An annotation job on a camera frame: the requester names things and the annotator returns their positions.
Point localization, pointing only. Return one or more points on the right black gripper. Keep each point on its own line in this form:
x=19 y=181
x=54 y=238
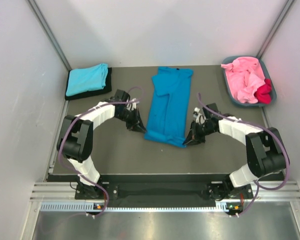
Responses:
x=190 y=139

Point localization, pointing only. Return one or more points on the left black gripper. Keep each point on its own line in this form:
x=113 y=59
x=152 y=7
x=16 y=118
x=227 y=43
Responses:
x=138 y=126

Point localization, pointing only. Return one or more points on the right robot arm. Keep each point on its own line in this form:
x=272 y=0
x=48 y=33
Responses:
x=265 y=152

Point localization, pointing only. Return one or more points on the folded black t-shirt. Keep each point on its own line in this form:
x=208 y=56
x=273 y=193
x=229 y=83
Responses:
x=107 y=89

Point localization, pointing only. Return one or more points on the folded light blue t-shirt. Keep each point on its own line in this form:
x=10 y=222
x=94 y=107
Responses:
x=84 y=80

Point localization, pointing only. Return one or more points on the pink t-shirt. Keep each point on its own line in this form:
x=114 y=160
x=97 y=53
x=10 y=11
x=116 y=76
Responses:
x=244 y=76

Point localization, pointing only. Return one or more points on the magenta t-shirt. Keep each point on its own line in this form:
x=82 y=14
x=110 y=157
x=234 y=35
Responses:
x=263 y=92

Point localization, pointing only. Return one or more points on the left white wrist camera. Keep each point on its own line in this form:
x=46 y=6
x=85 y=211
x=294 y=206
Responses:
x=132 y=104

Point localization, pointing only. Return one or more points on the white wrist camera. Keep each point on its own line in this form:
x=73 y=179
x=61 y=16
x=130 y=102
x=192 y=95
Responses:
x=199 y=117
x=132 y=104

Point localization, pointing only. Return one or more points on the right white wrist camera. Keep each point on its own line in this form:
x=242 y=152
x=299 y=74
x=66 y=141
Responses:
x=199 y=117

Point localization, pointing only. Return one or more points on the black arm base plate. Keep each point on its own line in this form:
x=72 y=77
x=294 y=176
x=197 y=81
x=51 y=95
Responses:
x=162 y=191

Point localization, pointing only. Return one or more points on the slotted cable duct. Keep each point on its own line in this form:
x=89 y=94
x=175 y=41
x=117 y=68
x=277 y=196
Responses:
x=93 y=207

